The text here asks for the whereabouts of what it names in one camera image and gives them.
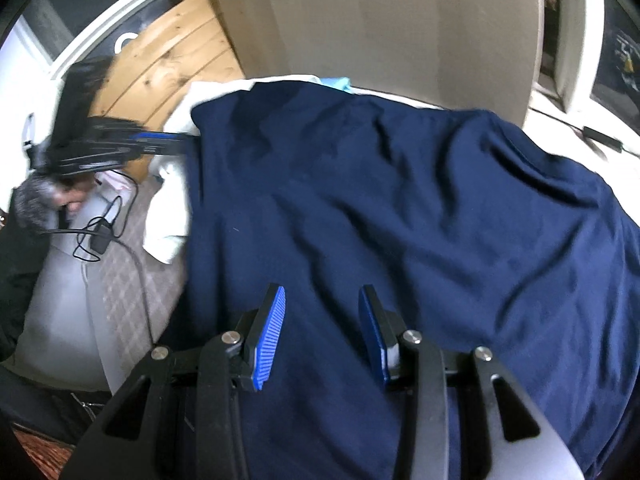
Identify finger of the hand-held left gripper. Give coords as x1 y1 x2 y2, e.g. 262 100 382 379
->
97 127 201 163

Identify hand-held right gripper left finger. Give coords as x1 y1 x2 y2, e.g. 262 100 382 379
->
60 282 287 480

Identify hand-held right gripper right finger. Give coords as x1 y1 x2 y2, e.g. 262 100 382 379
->
358 285 586 480

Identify navy blue shirt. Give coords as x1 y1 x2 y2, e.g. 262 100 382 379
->
160 80 640 480

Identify person's left forearm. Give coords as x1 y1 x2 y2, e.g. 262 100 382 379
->
0 180 96 361

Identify white folded clothes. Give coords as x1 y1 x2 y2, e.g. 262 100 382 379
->
142 76 321 265

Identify pine plank board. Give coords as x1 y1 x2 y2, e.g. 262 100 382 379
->
90 0 246 181

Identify black power adapter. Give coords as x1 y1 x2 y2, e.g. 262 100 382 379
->
89 222 115 256

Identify blue folded cloth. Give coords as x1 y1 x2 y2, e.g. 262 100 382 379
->
320 77 357 94

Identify large light wood panel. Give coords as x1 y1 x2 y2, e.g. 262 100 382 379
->
205 0 546 131

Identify white window frame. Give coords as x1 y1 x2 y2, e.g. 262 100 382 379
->
47 0 193 78

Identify black charger cable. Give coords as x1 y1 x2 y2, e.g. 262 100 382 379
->
47 195 156 346

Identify black cable with inline switch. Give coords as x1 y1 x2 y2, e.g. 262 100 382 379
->
530 105 626 153

